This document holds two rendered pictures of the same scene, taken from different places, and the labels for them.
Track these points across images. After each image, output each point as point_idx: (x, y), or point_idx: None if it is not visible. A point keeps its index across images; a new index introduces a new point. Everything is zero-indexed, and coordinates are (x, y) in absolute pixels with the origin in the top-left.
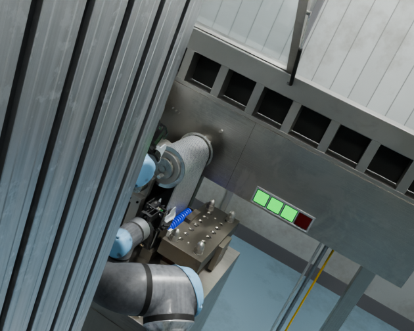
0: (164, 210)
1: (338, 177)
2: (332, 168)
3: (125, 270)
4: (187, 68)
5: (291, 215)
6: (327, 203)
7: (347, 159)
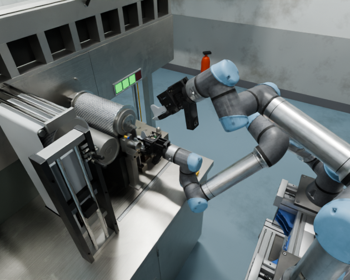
0: (153, 135)
1: (136, 38)
2: (133, 35)
3: (280, 134)
4: (14, 63)
5: (133, 78)
6: (140, 55)
7: (125, 25)
